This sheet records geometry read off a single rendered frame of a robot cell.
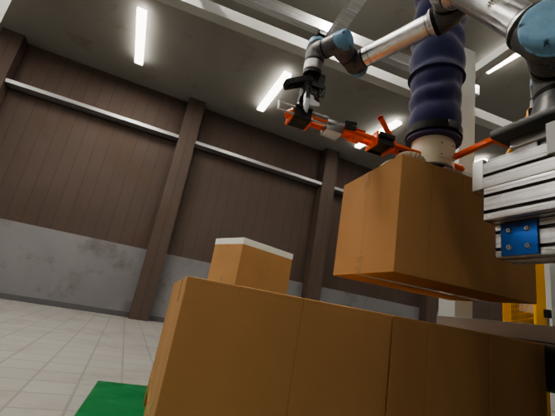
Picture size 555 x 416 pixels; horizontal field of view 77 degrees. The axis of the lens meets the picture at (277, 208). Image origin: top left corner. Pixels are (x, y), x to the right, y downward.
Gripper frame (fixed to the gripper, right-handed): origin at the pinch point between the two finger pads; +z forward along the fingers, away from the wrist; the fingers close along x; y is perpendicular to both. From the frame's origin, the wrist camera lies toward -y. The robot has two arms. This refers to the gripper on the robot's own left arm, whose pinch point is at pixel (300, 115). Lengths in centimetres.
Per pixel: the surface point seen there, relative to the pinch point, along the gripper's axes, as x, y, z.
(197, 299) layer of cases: -20, -24, 71
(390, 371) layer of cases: -20, 32, 81
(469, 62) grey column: 94, 173, -165
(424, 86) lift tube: -5, 51, -30
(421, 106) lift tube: -4, 51, -20
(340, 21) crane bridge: 115, 56, -175
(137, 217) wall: 510, -102, -41
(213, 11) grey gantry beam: 176, -50, -192
